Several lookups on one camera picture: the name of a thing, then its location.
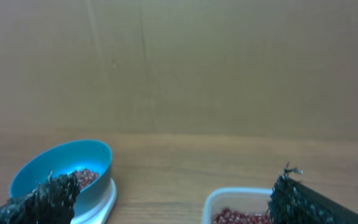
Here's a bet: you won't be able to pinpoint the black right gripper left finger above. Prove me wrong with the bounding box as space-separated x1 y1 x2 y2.
0 174 80 224

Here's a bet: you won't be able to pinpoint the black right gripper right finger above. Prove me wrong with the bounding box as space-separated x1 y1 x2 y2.
267 165 358 224

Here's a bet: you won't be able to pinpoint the red beans in bowl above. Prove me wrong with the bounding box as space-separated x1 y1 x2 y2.
73 168 99 190

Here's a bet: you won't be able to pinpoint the teal blue bowl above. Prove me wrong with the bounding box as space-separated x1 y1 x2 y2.
9 139 112 218

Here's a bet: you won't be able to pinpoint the white digital kitchen scale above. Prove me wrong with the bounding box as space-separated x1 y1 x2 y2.
71 179 117 224

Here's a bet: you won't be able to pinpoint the clear plastic container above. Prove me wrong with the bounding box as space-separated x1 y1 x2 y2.
201 187 272 224

